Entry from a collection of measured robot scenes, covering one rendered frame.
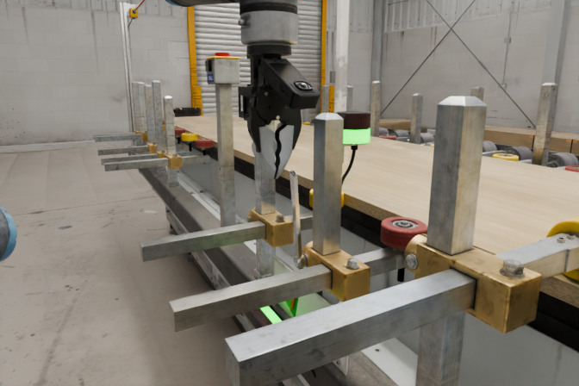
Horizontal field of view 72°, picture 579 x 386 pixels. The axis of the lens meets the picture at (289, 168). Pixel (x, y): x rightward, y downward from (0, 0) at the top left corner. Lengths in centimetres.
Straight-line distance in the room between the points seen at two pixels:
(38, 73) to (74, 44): 79
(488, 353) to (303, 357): 49
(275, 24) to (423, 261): 38
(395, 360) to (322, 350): 55
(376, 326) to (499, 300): 13
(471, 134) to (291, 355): 28
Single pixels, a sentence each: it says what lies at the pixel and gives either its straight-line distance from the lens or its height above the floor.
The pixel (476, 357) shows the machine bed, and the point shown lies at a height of 70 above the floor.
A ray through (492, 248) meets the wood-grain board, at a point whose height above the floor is 90.
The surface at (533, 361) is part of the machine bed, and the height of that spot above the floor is 75.
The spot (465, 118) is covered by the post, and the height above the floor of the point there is 112.
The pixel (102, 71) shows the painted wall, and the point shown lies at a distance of 828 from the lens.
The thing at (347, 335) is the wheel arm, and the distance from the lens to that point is 35.
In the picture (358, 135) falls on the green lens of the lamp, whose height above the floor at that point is 107.
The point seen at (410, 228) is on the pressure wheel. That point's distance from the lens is 72.
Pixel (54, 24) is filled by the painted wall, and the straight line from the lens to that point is 830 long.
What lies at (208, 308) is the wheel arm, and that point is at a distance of 58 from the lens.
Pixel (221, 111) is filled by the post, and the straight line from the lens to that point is 109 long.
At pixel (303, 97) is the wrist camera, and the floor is 113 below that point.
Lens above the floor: 115
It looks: 12 degrees down
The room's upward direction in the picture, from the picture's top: straight up
